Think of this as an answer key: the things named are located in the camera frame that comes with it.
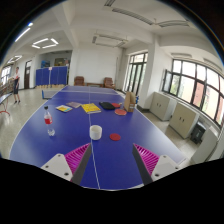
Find white cup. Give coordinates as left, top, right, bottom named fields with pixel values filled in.
left=89, top=125, right=102, bottom=140

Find white cabinet near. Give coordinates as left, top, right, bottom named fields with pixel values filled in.
left=169, top=103, right=199, bottom=139

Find red table tennis paddle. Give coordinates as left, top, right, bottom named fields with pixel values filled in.
left=115, top=109, right=127, bottom=116

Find red round coaster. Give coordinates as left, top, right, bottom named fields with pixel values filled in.
left=110, top=133, right=121, bottom=141

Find clear water bottle red label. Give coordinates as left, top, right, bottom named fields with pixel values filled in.
left=44, top=106, right=55, bottom=136

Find brown cardboard box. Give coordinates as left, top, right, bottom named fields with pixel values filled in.
left=124, top=92, right=136, bottom=112

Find colourful small booklet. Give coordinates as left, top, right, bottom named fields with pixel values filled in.
left=56, top=105, right=72, bottom=113

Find yellow book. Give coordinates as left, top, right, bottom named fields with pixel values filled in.
left=82, top=103, right=101, bottom=114

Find brown armchair right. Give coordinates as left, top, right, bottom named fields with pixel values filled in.
left=104, top=77, right=115, bottom=89

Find black waste bin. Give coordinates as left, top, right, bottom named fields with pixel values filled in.
left=191, top=122, right=206, bottom=143

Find white cabinet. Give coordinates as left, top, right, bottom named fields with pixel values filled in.
left=169, top=103, right=199, bottom=139
left=150, top=92, right=177, bottom=121

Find brown armchair left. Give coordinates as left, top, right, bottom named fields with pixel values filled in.
left=74, top=76, right=85, bottom=86

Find blue partition screens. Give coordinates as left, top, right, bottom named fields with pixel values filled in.
left=36, top=66, right=68, bottom=86

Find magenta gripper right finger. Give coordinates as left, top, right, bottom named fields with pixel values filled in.
left=132, top=144, right=180, bottom=185

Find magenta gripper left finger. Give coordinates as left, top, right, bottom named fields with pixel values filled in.
left=42, top=143, right=91, bottom=185

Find brown armchair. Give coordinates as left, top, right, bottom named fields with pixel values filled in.
left=104, top=77, right=115, bottom=89
left=74, top=76, right=85, bottom=86

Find blue table tennis table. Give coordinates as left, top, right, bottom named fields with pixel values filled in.
left=10, top=86, right=185, bottom=190

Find white cabinet far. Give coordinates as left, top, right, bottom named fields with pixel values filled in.
left=150, top=92, right=177, bottom=121

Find red round object behind pouch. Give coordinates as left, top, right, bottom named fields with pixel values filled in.
left=112, top=103, right=121, bottom=108

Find black pouch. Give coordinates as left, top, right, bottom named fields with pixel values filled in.
left=99, top=102, right=115, bottom=110

